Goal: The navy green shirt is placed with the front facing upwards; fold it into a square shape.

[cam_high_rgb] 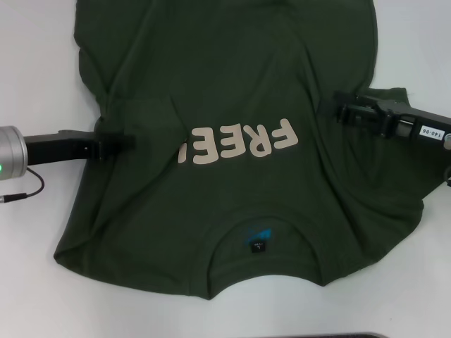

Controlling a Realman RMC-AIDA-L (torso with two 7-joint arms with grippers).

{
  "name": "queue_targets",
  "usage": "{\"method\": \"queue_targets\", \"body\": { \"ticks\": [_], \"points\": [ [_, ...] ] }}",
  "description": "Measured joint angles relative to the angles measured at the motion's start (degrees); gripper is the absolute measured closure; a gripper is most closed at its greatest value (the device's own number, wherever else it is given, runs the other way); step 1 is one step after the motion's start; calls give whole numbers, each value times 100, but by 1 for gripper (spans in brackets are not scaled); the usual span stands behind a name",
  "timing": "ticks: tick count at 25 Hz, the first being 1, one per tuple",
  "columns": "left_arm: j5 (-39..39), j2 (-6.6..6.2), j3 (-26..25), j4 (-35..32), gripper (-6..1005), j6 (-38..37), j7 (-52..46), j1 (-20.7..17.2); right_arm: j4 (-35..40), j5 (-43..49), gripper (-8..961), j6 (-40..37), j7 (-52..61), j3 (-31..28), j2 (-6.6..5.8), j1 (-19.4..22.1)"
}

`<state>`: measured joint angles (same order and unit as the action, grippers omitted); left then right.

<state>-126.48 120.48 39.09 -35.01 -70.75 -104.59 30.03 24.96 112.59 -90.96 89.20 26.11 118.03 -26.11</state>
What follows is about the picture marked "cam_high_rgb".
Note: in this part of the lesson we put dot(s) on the dark green T-shirt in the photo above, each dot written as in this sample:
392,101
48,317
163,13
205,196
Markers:
218,70

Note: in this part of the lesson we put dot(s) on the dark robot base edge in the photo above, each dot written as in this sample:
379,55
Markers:
345,335

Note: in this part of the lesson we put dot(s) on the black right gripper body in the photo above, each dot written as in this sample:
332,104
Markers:
408,123

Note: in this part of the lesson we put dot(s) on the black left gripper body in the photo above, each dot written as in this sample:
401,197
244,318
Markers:
60,148

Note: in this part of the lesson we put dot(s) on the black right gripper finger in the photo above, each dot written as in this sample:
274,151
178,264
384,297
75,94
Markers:
352,100
356,115

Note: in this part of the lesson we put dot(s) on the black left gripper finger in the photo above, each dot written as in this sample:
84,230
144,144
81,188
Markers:
112,137
112,147

